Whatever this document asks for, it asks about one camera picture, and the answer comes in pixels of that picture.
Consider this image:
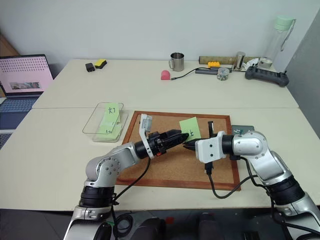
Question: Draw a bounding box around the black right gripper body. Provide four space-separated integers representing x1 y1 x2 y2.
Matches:
199 120 219 141

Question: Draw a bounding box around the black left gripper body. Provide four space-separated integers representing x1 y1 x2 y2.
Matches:
147 131 176 157

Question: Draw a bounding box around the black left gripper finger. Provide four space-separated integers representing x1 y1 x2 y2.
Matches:
166 138 187 150
166 129 190 141

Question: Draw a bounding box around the dark grey tray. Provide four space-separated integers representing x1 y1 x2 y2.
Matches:
230 124 256 137

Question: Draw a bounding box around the clear plastic box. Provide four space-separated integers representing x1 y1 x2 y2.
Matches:
82 101 125 144

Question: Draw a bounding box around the clear jar of pushpins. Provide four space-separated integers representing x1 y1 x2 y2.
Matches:
216 67 231 82

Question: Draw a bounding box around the green sticky note with writing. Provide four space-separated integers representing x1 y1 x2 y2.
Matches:
104 102 119 124

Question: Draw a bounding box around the grey usb hub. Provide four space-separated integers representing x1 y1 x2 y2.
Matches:
194 67 219 76

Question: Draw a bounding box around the pink rounded object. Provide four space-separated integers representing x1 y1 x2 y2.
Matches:
160 69 172 82

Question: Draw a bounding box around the steel cylinder cup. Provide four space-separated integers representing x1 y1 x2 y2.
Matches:
232 51 247 71

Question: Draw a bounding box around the dark grey handheld controller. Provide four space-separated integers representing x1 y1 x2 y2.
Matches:
244 65 290 89

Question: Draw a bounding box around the white crumpled cloth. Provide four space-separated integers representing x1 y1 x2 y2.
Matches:
240 57 260 71

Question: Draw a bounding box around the dark rounded shape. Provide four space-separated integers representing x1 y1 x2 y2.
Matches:
134 216 168 240

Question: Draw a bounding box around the tape roll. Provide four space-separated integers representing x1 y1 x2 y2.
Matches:
257 57 274 71

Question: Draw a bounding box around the yellow and black eraser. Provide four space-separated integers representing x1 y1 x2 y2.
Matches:
94 58 109 70

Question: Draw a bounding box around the grey partition panel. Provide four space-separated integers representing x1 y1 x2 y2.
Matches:
284 9 320 141

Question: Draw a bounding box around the clear bottle with green lid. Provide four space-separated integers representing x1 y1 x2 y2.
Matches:
264 15 297 64

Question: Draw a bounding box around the open laptop with pink screen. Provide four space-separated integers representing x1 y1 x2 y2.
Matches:
0 54 55 131

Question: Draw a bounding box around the brown wooden board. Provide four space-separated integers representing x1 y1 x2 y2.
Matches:
0 33 20 57

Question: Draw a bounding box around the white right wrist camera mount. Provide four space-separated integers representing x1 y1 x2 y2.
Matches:
194 130 229 165

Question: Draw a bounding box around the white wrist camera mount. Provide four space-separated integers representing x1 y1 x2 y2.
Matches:
138 113 155 160
194 130 229 165

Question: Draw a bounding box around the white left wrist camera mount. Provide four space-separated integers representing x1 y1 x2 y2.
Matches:
138 113 155 160

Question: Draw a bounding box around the cork board with wooden frame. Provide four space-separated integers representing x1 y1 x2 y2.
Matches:
115 110 242 192

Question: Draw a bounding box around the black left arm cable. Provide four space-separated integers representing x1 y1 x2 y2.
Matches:
109 157 152 210

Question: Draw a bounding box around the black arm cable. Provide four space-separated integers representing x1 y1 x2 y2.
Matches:
203 161 259 200
109 157 152 210

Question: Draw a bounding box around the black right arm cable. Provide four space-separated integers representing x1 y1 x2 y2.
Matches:
203 161 259 200

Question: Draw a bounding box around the black usb cable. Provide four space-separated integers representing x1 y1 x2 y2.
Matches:
170 66 201 81

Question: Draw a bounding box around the steel mug with handle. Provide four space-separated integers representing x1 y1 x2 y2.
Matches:
167 52 186 72

